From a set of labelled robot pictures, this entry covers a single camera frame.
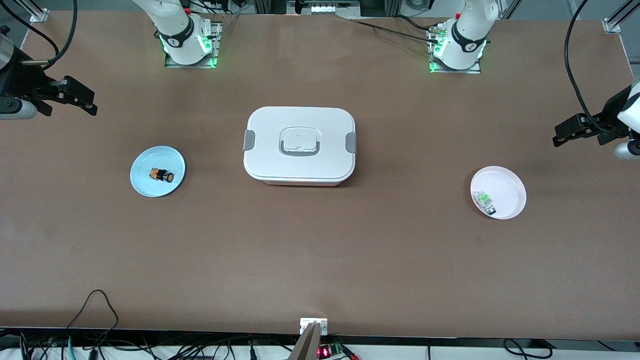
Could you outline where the orange black switch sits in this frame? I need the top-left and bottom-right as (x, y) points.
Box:
(148, 167), (176, 184)

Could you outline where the white lidded plastic box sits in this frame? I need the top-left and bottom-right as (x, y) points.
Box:
(243, 106), (358, 187)

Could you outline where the pink plate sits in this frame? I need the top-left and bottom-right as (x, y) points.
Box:
(470, 165), (527, 220)

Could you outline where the light blue plate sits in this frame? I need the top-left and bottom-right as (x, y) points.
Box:
(130, 145), (186, 198)

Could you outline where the red LED display board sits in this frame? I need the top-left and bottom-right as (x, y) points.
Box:
(317, 342), (352, 360)

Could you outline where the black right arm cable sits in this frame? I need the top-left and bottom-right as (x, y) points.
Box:
(0, 0), (79, 69)

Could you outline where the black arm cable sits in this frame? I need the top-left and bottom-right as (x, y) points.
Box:
(0, 0), (79, 69)
(564, 0), (622, 137)

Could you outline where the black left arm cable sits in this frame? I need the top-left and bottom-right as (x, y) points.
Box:
(564, 0), (622, 137)

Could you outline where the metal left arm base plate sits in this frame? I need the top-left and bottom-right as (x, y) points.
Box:
(427, 25), (482, 75)

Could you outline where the green clear switch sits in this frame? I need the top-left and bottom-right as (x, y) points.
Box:
(473, 190), (498, 216)

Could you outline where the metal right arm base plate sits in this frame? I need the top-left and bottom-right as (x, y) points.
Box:
(164, 20), (224, 69)

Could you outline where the black cable on table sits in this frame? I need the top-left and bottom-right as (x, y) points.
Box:
(349, 14), (442, 45)

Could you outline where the black looped cable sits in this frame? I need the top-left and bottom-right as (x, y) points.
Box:
(64, 289), (121, 347)

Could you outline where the black coiled cable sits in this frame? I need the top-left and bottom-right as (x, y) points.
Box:
(502, 338), (555, 360)

